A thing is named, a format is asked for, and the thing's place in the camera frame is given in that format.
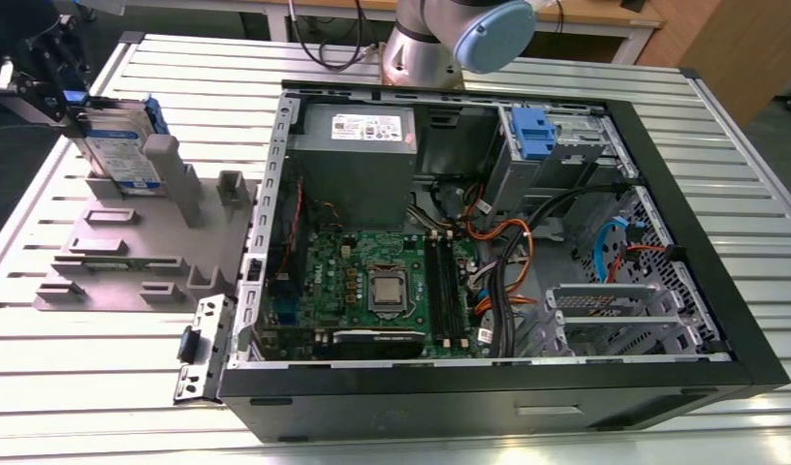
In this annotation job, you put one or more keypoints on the metal disk bay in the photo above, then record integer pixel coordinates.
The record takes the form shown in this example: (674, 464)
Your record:
(602, 292)

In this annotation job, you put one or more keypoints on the white table frame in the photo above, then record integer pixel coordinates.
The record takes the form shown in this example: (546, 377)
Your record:
(277, 24)

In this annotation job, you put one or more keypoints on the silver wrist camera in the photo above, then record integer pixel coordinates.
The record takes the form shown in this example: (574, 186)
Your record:
(0, 86)

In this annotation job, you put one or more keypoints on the grey parts rack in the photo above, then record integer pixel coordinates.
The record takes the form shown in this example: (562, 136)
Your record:
(149, 232)

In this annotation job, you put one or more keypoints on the grey power supply unit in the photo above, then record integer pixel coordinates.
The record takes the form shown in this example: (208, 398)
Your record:
(350, 184)

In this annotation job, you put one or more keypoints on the black RAM slot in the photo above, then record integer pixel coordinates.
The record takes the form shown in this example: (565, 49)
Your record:
(455, 295)
(438, 290)

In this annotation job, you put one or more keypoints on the metal expansion slot bracket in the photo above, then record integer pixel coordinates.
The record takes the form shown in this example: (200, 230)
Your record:
(213, 334)

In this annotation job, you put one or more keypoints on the wooden cabinet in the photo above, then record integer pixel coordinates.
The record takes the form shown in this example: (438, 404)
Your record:
(745, 48)

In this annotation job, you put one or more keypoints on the black graphics card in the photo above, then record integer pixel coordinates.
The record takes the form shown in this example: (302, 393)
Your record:
(376, 345)

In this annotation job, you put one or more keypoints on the green motherboard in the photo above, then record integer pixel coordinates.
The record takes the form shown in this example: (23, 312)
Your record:
(334, 252)

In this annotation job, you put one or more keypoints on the metal optical drive cage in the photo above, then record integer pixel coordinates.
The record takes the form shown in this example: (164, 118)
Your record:
(518, 184)

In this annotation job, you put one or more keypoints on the silver CPU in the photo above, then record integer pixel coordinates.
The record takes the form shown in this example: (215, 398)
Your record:
(388, 289)

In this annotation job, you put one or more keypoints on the black CPU socket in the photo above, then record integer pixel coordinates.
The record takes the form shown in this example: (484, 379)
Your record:
(388, 311)

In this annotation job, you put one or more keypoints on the hard disk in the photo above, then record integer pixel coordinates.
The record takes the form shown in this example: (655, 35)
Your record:
(120, 155)

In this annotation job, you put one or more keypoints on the green RAM stick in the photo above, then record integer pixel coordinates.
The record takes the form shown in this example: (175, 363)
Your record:
(111, 265)

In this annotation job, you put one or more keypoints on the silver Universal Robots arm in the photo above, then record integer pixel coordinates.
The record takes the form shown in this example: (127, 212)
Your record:
(422, 53)

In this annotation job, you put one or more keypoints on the black open PC case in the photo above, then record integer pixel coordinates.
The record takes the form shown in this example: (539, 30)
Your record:
(434, 407)

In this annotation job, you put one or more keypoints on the blue plastic drive latch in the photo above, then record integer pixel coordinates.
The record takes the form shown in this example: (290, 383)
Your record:
(531, 140)

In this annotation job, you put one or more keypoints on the black blue bracket latch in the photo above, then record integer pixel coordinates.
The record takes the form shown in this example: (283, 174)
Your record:
(188, 344)

